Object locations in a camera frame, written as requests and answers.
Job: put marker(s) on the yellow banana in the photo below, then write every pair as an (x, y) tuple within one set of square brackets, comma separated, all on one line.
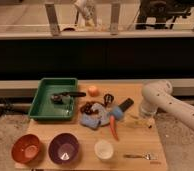
[(135, 121)]

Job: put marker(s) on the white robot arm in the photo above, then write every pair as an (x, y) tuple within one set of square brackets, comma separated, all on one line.
[(157, 95)]

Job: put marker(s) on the purple bowl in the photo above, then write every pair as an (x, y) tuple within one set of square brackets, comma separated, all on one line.
[(63, 148)]

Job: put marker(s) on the orange bowl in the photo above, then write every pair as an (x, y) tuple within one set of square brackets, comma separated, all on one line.
[(26, 148)]

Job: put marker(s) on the orange fruit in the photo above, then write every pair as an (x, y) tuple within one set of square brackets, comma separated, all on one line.
[(93, 91)]

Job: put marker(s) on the dark round small object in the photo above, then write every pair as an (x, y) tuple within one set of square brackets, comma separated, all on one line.
[(108, 99)]

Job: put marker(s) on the dark grapes bunch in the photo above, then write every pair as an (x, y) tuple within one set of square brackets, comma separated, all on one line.
[(87, 108)]

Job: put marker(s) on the blue cloth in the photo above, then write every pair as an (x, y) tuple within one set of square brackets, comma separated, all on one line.
[(96, 120)]

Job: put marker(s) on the blue sponge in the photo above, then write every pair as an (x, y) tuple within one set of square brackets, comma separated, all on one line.
[(116, 112)]

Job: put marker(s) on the black remote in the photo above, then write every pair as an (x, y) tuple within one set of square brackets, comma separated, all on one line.
[(126, 104)]

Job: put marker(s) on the wooden board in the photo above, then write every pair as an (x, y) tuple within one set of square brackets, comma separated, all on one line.
[(132, 140)]

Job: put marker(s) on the green plastic tray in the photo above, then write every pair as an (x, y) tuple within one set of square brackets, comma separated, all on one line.
[(43, 109)]

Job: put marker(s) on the white cup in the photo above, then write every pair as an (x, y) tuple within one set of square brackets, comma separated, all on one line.
[(103, 150)]

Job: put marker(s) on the black handled scoop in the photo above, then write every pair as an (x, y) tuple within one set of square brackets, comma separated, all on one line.
[(64, 97)]

